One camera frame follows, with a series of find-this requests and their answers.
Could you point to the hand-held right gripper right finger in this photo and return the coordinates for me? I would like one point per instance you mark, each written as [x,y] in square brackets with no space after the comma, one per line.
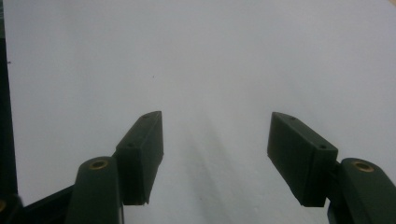
[299,158]

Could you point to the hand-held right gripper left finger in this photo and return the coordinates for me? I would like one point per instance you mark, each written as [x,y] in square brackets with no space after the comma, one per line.
[141,155]

